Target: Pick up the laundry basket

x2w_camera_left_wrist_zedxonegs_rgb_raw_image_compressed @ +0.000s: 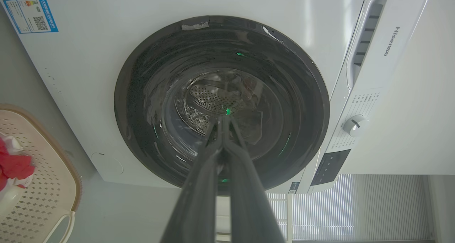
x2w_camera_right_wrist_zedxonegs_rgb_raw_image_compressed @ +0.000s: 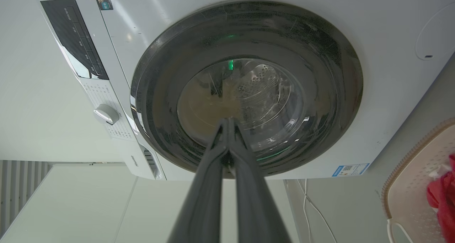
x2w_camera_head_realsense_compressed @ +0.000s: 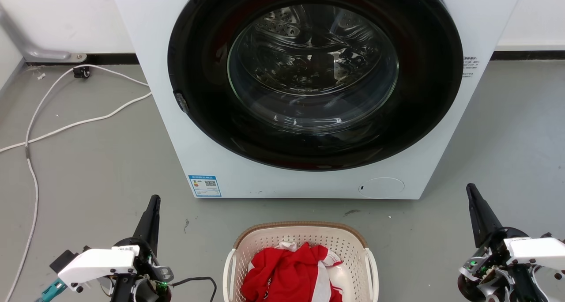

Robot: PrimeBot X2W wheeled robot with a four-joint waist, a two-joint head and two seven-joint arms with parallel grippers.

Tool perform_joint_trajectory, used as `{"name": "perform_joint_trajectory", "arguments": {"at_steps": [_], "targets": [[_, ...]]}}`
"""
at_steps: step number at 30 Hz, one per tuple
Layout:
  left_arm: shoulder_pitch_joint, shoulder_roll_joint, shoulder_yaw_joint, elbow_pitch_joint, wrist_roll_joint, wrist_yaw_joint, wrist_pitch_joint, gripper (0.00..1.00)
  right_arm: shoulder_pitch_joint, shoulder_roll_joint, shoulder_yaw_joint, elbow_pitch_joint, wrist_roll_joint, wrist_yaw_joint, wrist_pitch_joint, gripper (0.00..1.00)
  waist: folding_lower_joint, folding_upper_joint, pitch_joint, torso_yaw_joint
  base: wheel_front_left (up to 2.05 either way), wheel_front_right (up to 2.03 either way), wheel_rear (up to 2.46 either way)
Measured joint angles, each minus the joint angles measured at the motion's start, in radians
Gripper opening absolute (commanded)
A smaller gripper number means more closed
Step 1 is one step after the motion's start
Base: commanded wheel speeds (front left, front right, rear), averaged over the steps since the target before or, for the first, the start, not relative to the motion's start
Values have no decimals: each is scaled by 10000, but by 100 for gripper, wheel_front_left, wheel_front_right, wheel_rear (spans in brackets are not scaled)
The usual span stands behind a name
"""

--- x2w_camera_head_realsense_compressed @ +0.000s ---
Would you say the thin black left gripper cable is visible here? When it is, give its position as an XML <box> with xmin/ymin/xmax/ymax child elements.
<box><xmin>171</xmin><ymin>276</ymin><xmax>218</xmax><ymax>302</ymax></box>

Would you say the long white looped cable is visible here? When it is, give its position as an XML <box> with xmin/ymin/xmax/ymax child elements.
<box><xmin>4</xmin><ymin>64</ymin><xmax>150</xmax><ymax>302</ymax></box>

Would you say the teal plastic connector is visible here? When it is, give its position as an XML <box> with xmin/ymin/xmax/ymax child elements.
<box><xmin>34</xmin><ymin>279</ymin><xmax>68</xmax><ymax>302</ymax></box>

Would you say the cream perforated laundry basket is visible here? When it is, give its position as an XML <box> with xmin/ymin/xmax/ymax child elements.
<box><xmin>222</xmin><ymin>221</ymin><xmax>379</xmax><ymax>302</ymax></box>

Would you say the blue energy label sticker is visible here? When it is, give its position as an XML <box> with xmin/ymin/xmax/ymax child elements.
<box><xmin>188</xmin><ymin>175</ymin><xmax>222</xmax><ymax>197</ymax></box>

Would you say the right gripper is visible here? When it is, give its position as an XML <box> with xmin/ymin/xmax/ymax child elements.
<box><xmin>457</xmin><ymin>183</ymin><xmax>550</xmax><ymax>302</ymax></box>

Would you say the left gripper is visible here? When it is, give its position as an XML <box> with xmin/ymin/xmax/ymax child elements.
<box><xmin>109</xmin><ymin>195</ymin><xmax>174</xmax><ymax>302</ymax></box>

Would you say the round white filter cover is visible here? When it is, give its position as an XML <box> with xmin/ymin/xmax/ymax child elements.
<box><xmin>358</xmin><ymin>177</ymin><xmax>405</xmax><ymax>199</ymax></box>

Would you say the white front-load washing machine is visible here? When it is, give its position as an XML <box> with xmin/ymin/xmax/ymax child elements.
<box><xmin>109</xmin><ymin>0</ymin><xmax>527</xmax><ymax>200</ymax></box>

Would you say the black round washer door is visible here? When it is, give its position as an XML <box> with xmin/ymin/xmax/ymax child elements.
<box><xmin>167</xmin><ymin>0</ymin><xmax>464</xmax><ymax>171</ymax></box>

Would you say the red and white garment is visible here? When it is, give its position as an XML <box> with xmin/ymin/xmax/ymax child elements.
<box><xmin>241</xmin><ymin>242</ymin><xmax>344</xmax><ymax>302</ymax></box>

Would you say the grey wall pipe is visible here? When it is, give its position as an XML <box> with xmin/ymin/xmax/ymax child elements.
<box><xmin>0</xmin><ymin>4</ymin><xmax>87</xmax><ymax>63</ymax></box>

